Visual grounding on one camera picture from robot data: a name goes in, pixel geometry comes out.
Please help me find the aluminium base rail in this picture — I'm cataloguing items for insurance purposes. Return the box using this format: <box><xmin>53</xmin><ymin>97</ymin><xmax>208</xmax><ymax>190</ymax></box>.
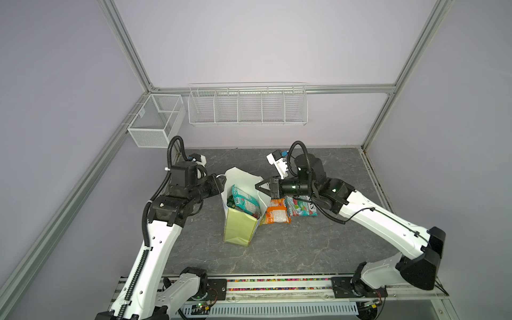
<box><xmin>109</xmin><ymin>269</ymin><xmax>457</xmax><ymax>319</ymax></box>

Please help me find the orange Fox's candy bag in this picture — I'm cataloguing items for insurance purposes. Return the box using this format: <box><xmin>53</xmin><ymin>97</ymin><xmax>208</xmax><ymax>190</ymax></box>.
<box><xmin>260</xmin><ymin>199</ymin><xmax>291</xmax><ymax>225</ymax></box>

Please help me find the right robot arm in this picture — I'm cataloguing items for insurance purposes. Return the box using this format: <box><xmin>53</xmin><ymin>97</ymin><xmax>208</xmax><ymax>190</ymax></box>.
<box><xmin>255</xmin><ymin>141</ymin><xmax>446</xmax><ymax>297</ymax></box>

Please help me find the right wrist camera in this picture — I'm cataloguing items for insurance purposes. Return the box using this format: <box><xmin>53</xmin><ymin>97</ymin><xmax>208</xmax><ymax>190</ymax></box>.
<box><xmin>267</xmin><ymin>149</ymin><xmax>289</xmax><ymax>179</ymax></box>

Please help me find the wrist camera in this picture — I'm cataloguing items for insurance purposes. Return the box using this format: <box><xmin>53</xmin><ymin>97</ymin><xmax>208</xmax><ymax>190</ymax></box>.
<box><xmin>267</xmin><ymin>149</ymin><xmax>289</xmax><ymax>179</ymax></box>
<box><xmin>188</xmin><ymin>153</ymin><xmax>207</xmax><ymax>171</ymax></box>

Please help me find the Fox's mint blossom candy bag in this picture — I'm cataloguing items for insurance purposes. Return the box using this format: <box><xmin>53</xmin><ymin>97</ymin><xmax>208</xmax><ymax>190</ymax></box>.
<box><xmin>285</xmin><ymin>196</ymin><xmax>317</xmax><ymax>217</ymax></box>

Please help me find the teal Fox's candy bag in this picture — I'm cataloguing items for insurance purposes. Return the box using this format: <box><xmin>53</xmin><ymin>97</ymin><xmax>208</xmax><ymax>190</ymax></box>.
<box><xmin>227</xmin><ymin>185</ymin><xmax>261</xmax><ymax>219</ymax></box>

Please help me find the illustrated paper gift bag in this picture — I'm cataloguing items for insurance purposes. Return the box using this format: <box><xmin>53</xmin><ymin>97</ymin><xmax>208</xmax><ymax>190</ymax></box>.
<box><xmin>221</xmin><ymin>167</ymin><xmax>270</xmax><ymax>247</ymax></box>

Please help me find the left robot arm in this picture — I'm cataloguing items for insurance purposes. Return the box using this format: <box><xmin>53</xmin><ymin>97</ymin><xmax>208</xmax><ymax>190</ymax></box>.
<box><xmin>96</xmin><ymin>135</ymin><xmax>226</xmax><ymax>319</ymax></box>

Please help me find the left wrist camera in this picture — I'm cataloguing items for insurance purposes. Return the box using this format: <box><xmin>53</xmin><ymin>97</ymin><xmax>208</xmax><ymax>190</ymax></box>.
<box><xmin>188</xmin><ymin>153</ymin><xmax>207</xmax><ymax>171</ymax></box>

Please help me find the long white wire basket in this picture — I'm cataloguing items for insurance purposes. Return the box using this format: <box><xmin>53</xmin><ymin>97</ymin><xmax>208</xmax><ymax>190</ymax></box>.
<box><xmin>188</xmin><ymin>82</ymin><xmax>309</xmax><ymax>126</ymax></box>

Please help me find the white mesh box basket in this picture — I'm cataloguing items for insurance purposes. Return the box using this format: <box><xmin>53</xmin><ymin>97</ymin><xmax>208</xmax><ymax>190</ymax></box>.
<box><xmin>128</xmin><ymin>94</ymin><xmax>186</xmax><ymax>148</ymax></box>

